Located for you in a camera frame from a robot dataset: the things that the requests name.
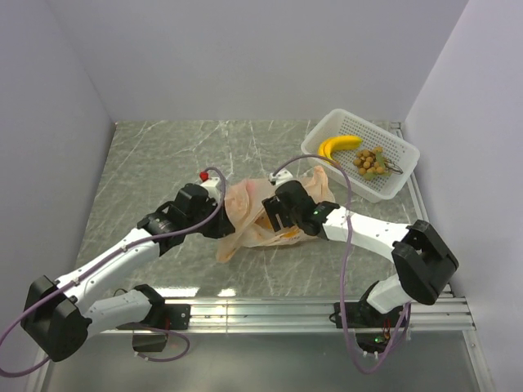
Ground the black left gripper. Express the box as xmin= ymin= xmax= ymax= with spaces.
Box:
xmin=186 ymin=198 xmax=235 ymax=238

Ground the peach plastic bag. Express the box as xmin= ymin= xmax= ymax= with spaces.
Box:
xmin=217 ymin=179 xmax=313 ymax=262

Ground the yellow banana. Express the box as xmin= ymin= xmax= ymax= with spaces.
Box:
xmin=317 ymin=135 xmax=363 ymax=166

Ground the bunch of brown longans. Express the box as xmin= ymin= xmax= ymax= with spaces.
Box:
xmin=353 ymin=146 xmax=404 ymax=180

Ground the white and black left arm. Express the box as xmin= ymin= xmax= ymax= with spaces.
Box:
xmin=20 ymin=177 xmax=235 ymax=362

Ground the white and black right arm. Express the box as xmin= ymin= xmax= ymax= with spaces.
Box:
xmin=262 ymin=180 xmax=459 ymax=326

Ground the white perforated plastic basket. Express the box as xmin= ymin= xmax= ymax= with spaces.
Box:
xmin=301 ymin=109 xmax=420 ymax=203

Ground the black left controller box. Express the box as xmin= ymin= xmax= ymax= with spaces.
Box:
xmin=132 ymin=331 xmax=168 ymax=354

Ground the right controller board with led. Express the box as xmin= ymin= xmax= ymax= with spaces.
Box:
xmin=355 ymin=332 xmax=391 ymax=354

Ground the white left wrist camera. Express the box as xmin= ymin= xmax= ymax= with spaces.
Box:
xmin=199 ymin=171 xmax=224 ymax=203

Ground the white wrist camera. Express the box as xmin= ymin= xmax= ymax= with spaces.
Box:
xmin=199 ymin=171 xmax=224 ymax=203
xmin=269 ymin=169 xmax=294 ymax=187

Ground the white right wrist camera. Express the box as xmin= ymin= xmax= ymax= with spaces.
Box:
xmin=269 ymin=169 xmax=294 ymax=187

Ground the aluminium table edge rail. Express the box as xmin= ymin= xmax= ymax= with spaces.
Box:
xmin=83 ymin=294 xmax=476 ymax=337

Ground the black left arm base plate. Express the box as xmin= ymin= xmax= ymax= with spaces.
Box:
xmin=117 ymin=303 xmax=191 ymax=331

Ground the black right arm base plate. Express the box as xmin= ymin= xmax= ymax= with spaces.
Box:
xmin=345 ymin=302 xmax=403 ymax=332

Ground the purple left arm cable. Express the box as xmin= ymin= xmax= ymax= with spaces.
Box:
xmin=0 ymin=165 xmax=226 ymax=376

